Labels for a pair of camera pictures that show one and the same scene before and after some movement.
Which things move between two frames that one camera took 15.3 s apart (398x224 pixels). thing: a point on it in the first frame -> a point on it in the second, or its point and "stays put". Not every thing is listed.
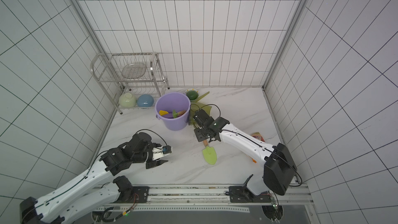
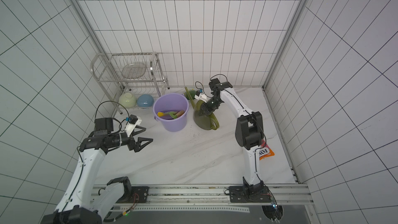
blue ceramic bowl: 145,100 stays put
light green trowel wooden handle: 209,153 -> 180,113
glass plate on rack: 133,70 stays put
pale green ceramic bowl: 127,100 stays put
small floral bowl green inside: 192,93 stays put
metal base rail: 229,198 stays put
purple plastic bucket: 173,109 stays put
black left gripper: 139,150 -> 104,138
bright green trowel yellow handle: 176,114 -> 172,114
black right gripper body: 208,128 -> 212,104
